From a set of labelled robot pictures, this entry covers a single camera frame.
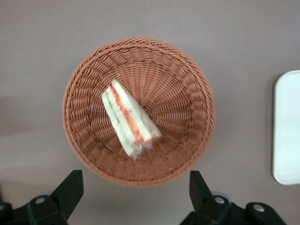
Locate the cream plastic tray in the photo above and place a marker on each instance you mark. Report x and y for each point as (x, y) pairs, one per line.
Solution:
(288, 129)

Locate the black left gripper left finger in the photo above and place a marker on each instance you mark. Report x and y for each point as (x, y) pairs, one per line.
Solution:
(63, 199)

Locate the triangle sandwich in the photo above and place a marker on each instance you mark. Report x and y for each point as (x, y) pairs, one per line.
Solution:
(126, 117)

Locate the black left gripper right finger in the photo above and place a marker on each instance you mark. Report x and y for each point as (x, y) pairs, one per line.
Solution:
(201, 201)

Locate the round brown wicker basket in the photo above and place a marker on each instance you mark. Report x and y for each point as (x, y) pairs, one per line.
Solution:
(178, 105)

